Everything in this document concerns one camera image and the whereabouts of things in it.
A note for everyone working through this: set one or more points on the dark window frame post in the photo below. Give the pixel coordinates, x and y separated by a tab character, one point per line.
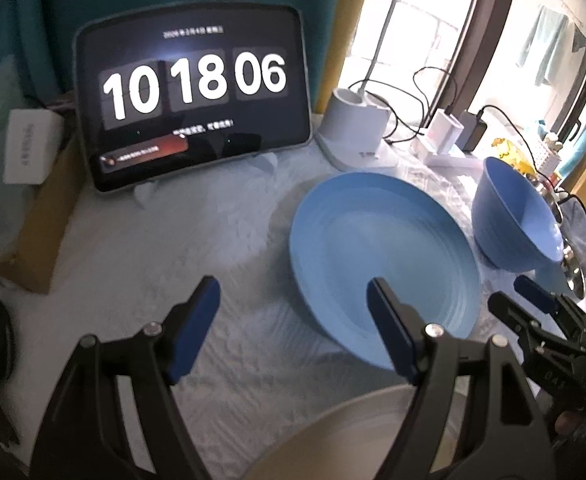
473	35

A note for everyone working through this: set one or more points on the small white box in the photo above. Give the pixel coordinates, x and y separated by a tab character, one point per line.
33	145

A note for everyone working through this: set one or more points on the hanging light blue cloth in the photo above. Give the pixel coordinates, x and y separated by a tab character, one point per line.
543	45

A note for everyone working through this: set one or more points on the hanging dark cloth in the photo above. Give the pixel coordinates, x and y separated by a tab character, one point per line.
579	39

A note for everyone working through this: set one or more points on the blue bowl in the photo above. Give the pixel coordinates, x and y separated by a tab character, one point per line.
508	215

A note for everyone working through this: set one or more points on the yellow curtain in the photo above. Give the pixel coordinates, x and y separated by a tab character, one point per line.
355	20

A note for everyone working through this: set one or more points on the yellow plastic packet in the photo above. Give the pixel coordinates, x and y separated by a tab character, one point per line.
510	152

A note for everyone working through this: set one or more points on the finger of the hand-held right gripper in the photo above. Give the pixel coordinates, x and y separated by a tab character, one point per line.
510	312
533	290

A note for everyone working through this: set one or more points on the white power strip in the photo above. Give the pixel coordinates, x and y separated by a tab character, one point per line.
448	159

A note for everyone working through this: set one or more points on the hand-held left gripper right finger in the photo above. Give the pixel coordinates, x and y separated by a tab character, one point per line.
390	325

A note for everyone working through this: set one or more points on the grey towel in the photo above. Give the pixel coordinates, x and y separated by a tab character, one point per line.
580	232

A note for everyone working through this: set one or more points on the blue plate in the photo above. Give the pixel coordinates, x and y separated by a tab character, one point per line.
373	240

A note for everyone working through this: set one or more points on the white charger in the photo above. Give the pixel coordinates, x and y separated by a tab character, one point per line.
444	130

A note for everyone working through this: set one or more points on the tablet with clock display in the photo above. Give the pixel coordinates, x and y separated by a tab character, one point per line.
193	85

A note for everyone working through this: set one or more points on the white textured tablecloth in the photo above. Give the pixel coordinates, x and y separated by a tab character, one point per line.
148	260

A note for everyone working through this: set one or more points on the white plastic basket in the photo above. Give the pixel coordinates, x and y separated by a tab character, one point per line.
547	157

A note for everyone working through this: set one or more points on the stainless steel bowl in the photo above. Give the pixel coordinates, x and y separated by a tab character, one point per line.
571	267

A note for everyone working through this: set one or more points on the black power adapter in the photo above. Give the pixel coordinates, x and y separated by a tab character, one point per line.
474	132

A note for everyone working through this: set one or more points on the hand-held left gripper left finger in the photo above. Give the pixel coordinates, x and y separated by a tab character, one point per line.
195	330

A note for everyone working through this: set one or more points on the cardboard box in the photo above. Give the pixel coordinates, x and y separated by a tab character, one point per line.
48	225

